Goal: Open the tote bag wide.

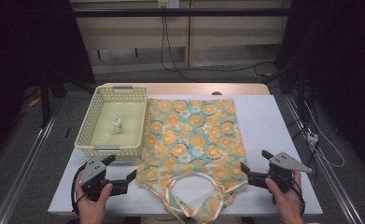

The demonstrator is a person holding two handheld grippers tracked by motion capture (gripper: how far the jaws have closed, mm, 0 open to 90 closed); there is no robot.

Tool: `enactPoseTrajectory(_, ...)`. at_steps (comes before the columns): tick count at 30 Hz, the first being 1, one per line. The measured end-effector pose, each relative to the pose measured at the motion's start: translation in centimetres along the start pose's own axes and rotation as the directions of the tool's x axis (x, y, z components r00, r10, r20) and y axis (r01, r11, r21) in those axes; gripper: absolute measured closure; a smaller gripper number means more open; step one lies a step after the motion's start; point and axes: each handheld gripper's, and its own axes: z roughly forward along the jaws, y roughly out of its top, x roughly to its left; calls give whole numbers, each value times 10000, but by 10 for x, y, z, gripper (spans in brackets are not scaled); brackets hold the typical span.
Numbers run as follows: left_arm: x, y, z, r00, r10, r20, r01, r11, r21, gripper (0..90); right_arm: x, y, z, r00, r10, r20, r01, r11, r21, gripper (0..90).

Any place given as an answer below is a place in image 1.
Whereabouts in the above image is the person's left hand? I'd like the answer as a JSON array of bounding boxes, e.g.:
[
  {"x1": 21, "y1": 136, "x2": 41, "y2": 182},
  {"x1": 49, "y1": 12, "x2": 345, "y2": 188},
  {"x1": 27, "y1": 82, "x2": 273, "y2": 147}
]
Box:
[{"x1": 76, "y1": 170, "x2": 114, "y2": 217}]

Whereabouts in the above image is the person's right hand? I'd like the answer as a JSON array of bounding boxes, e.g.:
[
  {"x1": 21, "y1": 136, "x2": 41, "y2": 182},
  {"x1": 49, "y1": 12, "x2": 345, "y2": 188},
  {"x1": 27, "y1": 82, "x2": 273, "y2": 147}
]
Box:
[{"x1": 264, "y1": 171, "x2": 305, "y2": 218}]

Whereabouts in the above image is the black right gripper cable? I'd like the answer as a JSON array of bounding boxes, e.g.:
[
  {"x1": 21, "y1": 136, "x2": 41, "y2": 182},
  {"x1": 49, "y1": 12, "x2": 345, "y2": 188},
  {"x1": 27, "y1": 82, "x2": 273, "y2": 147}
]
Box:
[{"x1": 291, "y1": 178, "x2": 307, "y2": 217}]

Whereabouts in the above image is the white floor cable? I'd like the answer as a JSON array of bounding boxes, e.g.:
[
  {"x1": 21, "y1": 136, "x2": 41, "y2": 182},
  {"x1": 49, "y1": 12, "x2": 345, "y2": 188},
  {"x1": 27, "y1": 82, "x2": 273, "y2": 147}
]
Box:
[{"x1": 303, "y1": 101, "x2": 346, "y2": 169}]

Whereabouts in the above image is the metal floor rail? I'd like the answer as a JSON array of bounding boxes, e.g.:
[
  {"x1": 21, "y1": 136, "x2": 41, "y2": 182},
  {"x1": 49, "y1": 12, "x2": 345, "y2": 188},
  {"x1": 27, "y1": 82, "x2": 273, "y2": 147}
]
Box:
[
  {"x1": 282, "y1": 92, "x2": 365, "y2": 224},
  {"x1": 0, "y1": 101, "x2": 64, "y2": 224}
]

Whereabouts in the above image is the white wall socket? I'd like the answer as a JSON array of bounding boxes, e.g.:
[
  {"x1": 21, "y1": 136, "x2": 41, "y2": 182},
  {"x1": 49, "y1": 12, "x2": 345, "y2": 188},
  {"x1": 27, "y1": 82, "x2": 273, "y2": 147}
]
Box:
[{"x1": 157, "y1": 0, "x2": 181, "y2": 9}]

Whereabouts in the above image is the black hanging wall cable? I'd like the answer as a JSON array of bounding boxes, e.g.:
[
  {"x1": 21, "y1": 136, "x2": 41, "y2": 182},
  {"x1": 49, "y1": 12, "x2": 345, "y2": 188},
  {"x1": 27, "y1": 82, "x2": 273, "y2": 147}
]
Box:
[{"x1": 160, "y1": 7, "x2": 200, "y2": 83}]

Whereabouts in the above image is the pale yellow plastic basket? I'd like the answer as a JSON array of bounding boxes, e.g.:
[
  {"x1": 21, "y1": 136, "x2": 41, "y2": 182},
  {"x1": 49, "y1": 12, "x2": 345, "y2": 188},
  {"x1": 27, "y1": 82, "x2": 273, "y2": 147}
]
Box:
[{"x1": 74, "y1": 85, "x2": 149, "y2": 158}]

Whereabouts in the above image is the black floor cable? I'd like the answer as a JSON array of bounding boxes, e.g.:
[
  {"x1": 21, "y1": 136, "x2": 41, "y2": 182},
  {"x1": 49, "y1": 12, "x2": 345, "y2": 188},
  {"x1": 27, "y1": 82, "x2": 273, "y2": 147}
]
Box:
[{"x1": 186, "y1": 60, "x2": 277, "y2": 79}]

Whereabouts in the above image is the black horizontal bar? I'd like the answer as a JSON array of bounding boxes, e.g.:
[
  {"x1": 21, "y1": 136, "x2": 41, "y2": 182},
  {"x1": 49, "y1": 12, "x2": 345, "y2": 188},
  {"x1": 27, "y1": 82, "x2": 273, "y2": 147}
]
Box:
[{"x1": 72, "y1": 7, "x2": 293, "y2": 18}]

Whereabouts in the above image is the black metal stand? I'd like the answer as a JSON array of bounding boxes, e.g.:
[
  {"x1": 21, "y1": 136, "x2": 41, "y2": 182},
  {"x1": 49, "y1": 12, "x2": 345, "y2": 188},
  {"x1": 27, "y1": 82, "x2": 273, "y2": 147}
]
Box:
[{"x1": 39, "y1": 69, "x2": 52, "y2": 129}]

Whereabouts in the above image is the white power strip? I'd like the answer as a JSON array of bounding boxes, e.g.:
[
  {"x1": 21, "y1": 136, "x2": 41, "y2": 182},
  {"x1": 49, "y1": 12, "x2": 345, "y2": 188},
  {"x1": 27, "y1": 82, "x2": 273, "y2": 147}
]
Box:
[{"x1": 306, "y1": 131, "x2": 320, "y2": 145}]

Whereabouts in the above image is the fruit print cloth tote bag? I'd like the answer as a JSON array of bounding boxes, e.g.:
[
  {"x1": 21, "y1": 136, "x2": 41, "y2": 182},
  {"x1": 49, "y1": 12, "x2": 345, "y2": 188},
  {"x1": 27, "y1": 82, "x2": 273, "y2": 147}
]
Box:
[{"x1": 135, "y1": 97, "x2": 249, "y2": 224}]

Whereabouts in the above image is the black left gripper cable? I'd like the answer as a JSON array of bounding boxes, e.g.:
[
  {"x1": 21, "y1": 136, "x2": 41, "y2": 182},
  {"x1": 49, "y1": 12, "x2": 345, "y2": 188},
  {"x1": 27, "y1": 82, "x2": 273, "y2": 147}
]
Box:
[{"x1": 70, "y1": 170, "x2": 86, "y2": 217}]

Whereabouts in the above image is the black curtain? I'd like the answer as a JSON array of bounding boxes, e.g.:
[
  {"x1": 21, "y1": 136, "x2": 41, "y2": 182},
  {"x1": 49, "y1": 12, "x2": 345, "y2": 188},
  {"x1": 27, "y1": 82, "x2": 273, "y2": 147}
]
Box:
[
  {"x1": 274, "y1": 0, "x2": 365, "y2": 180},
  {"x1": 0, "y1": 0, "x2": 96, "y2": 175}
]

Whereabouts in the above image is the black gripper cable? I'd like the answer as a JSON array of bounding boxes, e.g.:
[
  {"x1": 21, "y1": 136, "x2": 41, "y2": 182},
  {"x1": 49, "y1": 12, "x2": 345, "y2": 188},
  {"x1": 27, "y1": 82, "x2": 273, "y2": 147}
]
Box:
[
  {"x1": 70, "y1": 170, "x2": 86, "y2": 217},
  {"x1": 291, "y1": 178, "x2": 307, "y2": 217}
]

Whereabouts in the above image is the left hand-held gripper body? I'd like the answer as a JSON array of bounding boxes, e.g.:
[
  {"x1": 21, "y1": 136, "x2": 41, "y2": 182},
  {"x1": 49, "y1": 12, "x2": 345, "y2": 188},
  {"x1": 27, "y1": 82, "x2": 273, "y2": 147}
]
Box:
[{"x1": 78, "y1": 156, "x2": 114, "y2": 201}]

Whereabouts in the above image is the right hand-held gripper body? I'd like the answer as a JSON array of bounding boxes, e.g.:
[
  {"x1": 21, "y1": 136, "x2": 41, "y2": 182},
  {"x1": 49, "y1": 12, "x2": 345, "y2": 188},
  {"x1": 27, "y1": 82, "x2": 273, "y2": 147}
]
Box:
[{"x1": 267, "y1": 151, "x2": 313, "y2": 194}]

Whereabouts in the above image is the small white dropper bottle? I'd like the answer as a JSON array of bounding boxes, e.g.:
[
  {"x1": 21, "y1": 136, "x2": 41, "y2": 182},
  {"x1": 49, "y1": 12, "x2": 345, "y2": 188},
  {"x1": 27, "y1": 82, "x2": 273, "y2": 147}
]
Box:
[{"x1": 111, "y1": 115, "x2": 124, "y2": 134}]

